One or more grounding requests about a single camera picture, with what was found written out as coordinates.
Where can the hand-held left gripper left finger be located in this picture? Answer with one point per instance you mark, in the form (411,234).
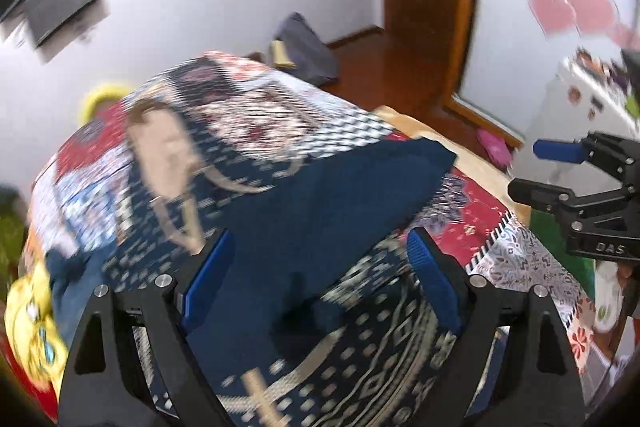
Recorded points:
(210,279)

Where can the patchwork bedspread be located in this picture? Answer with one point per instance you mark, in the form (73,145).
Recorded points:
(280,107)

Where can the red cloth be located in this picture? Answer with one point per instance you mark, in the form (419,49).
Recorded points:
(27,387)

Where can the green patterned cloth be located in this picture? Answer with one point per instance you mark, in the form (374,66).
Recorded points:
(12,232)

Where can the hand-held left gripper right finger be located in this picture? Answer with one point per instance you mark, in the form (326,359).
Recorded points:
(432,282)

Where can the yellow cartoon print cloth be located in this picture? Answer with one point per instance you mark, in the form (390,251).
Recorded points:
(32,322)

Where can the navy patterned garment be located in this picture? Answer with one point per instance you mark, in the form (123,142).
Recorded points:
(350,207)

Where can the grey bag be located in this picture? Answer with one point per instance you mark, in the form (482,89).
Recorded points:
(307,49)

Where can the yellow soft toy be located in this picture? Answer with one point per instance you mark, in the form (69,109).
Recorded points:
(107,99)

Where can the white cabinet with stickers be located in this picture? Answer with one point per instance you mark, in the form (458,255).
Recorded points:
(570,107)

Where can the pink wall decoration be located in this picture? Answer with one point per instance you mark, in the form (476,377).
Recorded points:
(575,4)

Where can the pink slipper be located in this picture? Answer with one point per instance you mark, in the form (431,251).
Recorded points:
(492,147)

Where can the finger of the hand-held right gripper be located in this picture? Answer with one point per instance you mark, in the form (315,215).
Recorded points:
(555,150)
(540,196)

